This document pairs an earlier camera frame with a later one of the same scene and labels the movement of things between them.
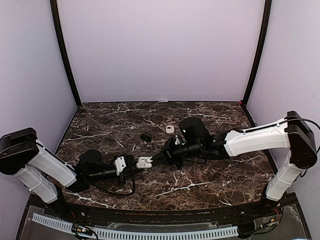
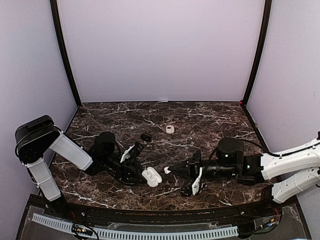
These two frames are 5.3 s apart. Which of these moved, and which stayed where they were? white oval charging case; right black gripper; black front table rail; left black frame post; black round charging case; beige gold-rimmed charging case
Moved: white oval charging case; right black gripper
Stayed: left black frame post; black round charging case; beige gold-rimmed charging case; black front table rail
